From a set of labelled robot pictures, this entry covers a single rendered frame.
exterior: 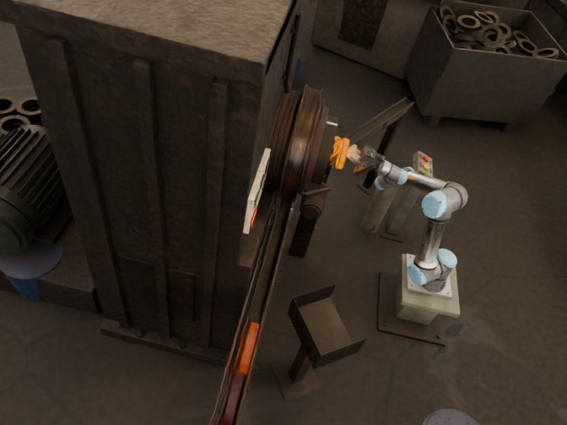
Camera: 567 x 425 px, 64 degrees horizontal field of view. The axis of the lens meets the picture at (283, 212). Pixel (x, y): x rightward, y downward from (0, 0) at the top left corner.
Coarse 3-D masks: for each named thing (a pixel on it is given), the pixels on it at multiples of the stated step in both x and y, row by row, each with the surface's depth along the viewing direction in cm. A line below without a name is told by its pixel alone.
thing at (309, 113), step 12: (312, 96) 170; (312, 108) 166; (300, 120) 164; (312, 120) 164; (300, 132) 163; (312, 132) 162; (300, 144) 164; (300, 156) 165; (288, 168) 167; (300, 168) 167; (288, 180) 171; (300, 180) 169; (288, 192) 177
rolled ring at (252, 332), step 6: (252, 324) 169; (258, 324) 171; (252, 330) 166; (252, 336) 164; (246, 342) 162; (252, 342) 162; (246, 348) 162; (252, 348) 162; (246, 354) 161; (240, 360) 162; (246, 360) 161; (240, 366) 163; (246, 366) 162; (246, 372) 164
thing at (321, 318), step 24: (288, 312) 195; (312, 312) 195; (336, 312) 197; (312, 336) 176; (336, 336) 191; (288, 360) 242; (312, 360) 180; (336, 360) 185; (288, 384) 234; (312, 384) 236
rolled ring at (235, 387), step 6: (240, 372) 160; (234, 378) 156; (240, 378) 156; (234, 384) 154; (240, 384) 154; (234, 390) 152; (234, 396) 151; (228, 402) 150; (234, 402) 151; (228, 408) 150; (234, 408) 150; (228, 414) 150; (234, 414) 151; (228, 420) 151
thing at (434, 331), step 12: (384, 276) 285; (396, 276) 287; (384, 288) 279; (396, 288) 280; (384, 300) 274; (396, 300) 274; (384, 312) 269; (396, 312) 268; (408, 312) 261; (420, 312) 259; (432, 312) 257; (384, 324) 263; (396, 324) 265; (408, 324) 266; (420, 324) 267; (432, 324) 269; (444, 324) 270; (408, 336) 261; (420, 336) 262; (432, 336) 263; (444, 336) 264
